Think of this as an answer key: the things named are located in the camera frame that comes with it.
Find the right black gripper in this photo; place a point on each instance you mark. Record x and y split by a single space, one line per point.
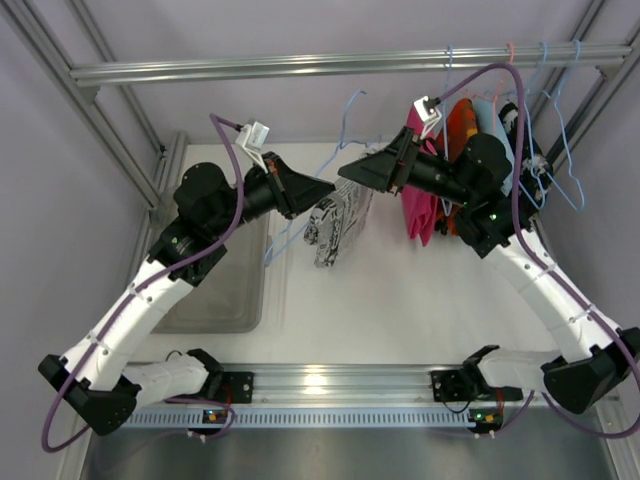
400 162

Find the clear plastic storage bin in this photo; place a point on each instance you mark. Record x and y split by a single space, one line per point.
229 299

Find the aluminium hanging rail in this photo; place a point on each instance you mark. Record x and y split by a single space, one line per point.
241 68

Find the slotted grey cable duct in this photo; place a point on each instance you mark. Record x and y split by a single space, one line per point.
248 417

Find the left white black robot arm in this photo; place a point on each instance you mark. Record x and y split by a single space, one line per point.
95 377

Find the pink cloth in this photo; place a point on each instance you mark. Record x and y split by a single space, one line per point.
420 212

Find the orange patterned cloth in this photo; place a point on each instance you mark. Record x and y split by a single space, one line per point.
461 125

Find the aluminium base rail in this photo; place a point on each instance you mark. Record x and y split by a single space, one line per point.
330 382

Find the aluminium frame post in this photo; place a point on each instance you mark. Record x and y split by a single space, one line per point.
37 36

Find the pink wire hanger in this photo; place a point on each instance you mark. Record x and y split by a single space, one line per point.
492 96

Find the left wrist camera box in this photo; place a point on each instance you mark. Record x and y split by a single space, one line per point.
251 139

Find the black white patterned cloth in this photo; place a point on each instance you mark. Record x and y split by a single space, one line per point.
533 182

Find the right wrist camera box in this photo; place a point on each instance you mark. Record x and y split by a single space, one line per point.
428 111

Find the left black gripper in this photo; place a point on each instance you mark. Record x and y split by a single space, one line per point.
280 186

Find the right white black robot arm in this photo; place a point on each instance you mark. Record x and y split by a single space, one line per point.
593 354

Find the black white newsprint trousers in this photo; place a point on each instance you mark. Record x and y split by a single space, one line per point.
337 221

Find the empty blue wire hanger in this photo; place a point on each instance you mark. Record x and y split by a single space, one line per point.
554 97

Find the light blue wire hanger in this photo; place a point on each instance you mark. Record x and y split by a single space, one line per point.
285 237

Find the light blue cloth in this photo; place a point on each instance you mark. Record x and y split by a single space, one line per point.
488 122

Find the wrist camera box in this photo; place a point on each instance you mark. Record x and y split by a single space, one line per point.
428 111
251 139

